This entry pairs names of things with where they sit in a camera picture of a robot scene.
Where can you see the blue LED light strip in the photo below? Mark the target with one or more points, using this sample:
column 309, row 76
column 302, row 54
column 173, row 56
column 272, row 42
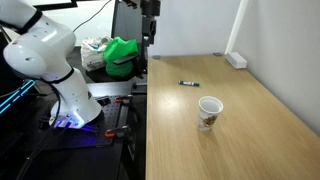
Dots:
column 16, row 95

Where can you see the green whiteboard marker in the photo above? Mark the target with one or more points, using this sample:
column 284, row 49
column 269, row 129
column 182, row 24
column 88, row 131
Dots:
column 189, row 83

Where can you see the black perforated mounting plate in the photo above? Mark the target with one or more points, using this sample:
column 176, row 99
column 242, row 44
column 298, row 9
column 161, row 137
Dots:
column 110, row 116

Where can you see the white rectangular plastic box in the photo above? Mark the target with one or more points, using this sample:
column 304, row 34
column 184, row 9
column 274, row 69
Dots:
column 235, row 60

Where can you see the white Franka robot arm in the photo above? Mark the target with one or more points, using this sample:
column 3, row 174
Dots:
column 73, row 96

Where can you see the green plastic bag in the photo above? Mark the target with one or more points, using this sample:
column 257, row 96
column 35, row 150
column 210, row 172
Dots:
column 118, row 48

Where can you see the black horizontal bar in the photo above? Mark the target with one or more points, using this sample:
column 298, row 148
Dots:
column 55, row 5

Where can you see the black upright panel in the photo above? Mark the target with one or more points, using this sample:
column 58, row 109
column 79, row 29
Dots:
column 128, row 20

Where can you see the black camera on stand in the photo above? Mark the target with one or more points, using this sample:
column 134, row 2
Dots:
column 150, row 20

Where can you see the white printed plastic bag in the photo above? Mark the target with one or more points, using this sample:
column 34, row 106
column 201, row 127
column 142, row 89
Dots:
column 91, row 55

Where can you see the white printed paper cup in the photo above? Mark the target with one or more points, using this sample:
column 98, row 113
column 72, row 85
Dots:
column 209, row 115

